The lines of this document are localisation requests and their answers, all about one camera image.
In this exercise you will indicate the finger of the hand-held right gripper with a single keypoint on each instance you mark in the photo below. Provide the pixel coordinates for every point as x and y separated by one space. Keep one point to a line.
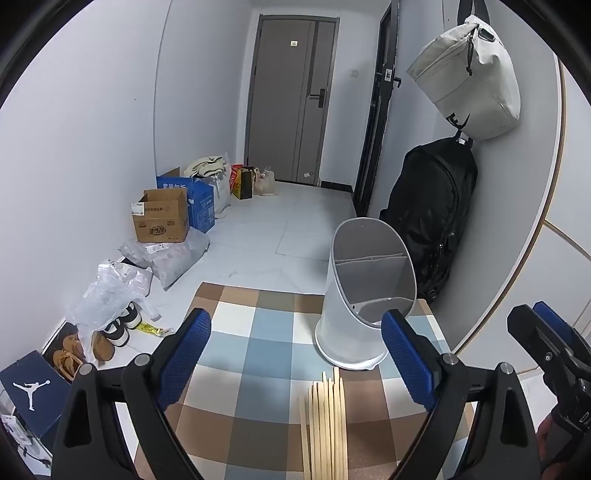
531 327
554 321

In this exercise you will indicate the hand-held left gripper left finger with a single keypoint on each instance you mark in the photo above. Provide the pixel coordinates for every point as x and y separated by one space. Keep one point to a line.
184 350

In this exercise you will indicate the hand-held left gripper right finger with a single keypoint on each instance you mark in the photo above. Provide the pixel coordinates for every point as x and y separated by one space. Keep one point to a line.
408 360

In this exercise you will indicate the white utensil holder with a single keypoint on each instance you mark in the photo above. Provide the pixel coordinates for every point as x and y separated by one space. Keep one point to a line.
351 332

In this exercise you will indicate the pile of wooden chopsticks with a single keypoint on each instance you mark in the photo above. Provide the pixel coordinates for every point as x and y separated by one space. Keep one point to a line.
323 424

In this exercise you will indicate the white shoulder bag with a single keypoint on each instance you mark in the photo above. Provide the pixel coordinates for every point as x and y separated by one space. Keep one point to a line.
461 83

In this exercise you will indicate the person's right hand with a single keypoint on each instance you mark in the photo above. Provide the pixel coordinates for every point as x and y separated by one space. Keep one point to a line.
547 438

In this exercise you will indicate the yellow label strip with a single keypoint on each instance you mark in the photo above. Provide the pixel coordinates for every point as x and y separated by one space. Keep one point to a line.
154 328

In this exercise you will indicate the white black sneaker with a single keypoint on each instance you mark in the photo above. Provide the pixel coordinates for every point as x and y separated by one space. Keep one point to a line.
132 314
115 333

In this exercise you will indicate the white cabinet gold trim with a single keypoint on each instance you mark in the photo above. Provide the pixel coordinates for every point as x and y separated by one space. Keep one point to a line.
572 258

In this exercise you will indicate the brown shoe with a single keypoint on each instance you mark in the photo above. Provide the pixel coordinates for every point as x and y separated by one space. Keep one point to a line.
104 347

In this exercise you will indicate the checkered tablecloth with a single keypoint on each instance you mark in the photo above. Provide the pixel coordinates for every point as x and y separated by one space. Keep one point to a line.
268 346

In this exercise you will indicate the grey plastic mailer bag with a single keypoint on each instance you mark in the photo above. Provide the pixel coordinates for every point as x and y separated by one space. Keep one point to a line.
175 261

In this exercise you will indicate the clear plastic bag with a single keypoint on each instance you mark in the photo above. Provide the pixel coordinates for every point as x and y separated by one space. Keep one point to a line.
111 295

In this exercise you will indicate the brown sandal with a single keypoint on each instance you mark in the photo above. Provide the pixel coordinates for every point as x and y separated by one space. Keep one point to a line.
74 346
64 367

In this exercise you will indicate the brown cardboard box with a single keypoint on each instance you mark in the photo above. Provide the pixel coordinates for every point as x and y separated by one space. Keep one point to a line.
161 221

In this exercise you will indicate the blue cardboard box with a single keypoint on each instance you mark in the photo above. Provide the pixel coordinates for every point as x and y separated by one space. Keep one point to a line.
203 207

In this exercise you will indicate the black backpack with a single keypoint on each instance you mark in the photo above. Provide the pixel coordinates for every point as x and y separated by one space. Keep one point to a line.
429 217

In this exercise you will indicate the dark blue shoebox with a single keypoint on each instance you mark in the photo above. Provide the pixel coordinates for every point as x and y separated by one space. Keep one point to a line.
32 392

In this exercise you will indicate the white sack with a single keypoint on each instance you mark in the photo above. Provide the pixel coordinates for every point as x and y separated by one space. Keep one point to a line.
222 194

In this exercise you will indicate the black yellow paper bag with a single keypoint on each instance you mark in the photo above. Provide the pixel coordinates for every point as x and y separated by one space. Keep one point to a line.
244 184

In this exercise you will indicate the beige plastic bag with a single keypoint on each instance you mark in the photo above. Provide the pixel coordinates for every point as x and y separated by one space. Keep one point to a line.
265 184

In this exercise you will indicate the red box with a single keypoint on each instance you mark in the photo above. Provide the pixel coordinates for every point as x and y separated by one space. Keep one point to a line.
235 173

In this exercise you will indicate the white printed packet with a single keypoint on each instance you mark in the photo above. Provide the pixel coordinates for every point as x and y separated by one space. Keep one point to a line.
16 429

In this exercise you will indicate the black door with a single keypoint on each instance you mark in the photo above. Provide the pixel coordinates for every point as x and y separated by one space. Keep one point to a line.
376 138

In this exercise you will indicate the grey door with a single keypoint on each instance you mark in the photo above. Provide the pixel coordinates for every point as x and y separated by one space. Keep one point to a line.
286 115

